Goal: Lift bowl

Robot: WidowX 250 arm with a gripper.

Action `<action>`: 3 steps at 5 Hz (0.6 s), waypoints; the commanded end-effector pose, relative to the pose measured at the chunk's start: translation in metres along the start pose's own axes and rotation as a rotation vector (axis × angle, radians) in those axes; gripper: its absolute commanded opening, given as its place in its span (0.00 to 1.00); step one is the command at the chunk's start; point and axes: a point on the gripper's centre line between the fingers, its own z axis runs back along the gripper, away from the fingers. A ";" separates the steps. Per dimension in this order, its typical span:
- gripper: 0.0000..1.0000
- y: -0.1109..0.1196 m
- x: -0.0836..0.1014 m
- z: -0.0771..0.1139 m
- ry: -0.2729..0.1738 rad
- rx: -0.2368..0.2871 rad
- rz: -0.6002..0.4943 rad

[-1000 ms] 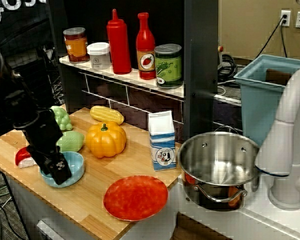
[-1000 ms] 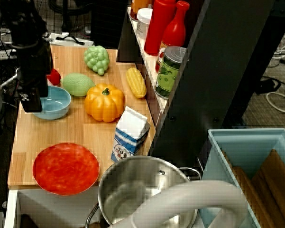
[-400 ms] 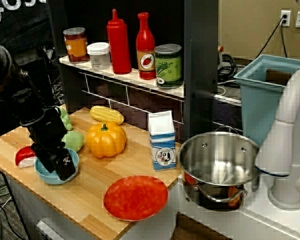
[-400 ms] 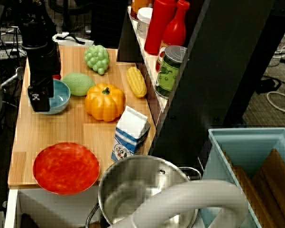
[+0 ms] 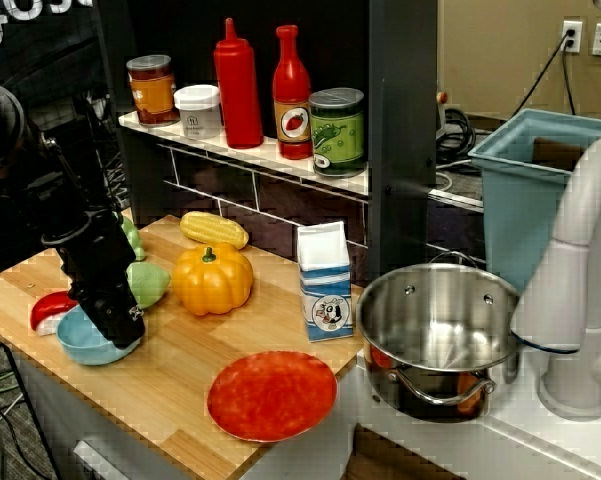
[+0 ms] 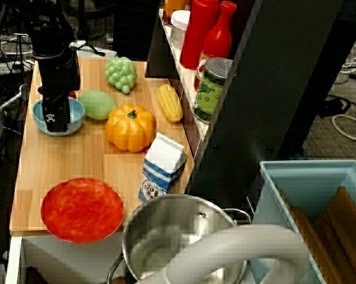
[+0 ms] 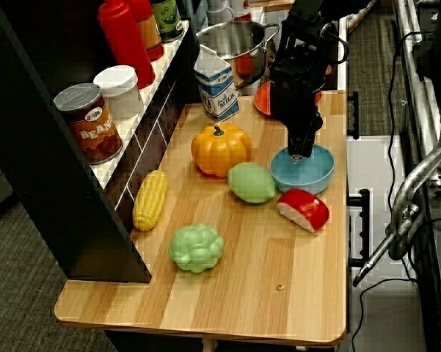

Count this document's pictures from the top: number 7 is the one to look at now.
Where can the yellow toy corn cob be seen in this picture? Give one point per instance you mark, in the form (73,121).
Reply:
(151,199)

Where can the light blue plastic bowl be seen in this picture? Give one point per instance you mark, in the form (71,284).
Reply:
(315,172)

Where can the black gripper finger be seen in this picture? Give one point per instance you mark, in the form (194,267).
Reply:
(307,141)
(292,141)

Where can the orange toy sauce bottle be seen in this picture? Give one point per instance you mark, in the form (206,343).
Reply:
(146,29)

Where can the white toy can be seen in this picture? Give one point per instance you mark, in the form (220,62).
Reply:
(240,9)

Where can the blue white toy milk carton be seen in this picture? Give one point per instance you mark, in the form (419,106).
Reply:
(216,91)

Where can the red and white toy sushi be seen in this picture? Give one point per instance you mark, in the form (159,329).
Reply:
(308,209)

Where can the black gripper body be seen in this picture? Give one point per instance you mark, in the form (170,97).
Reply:
(293,91)

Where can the grey metal clamp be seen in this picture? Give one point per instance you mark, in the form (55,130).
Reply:
(411,190)

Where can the green toy grapes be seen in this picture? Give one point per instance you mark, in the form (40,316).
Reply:
(196,247)

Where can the orange toy pumpkin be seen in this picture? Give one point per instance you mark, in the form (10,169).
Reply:
(220,150)

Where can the green toy lemon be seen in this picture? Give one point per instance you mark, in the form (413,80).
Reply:
(251,181)

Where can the black toy kitchen shelf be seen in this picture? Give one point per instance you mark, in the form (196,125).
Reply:
(33,172)

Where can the stainless steel pot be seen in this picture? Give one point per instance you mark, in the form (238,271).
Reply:
(235,40)

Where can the white toy jar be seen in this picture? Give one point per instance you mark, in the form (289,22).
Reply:
(119,93)

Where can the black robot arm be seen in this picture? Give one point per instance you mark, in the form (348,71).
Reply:
(304,33)

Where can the brown toy beans can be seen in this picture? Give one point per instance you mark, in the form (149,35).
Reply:
(91,128)

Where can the orange red plate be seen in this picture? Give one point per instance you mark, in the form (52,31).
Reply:
(262,99)

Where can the grey plastic cup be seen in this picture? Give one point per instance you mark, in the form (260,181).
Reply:
(220,11)

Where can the red toy ketchup bottle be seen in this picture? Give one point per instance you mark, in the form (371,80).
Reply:
(126,40)

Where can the green toy peas can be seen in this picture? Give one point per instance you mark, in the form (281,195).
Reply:
(167,16)

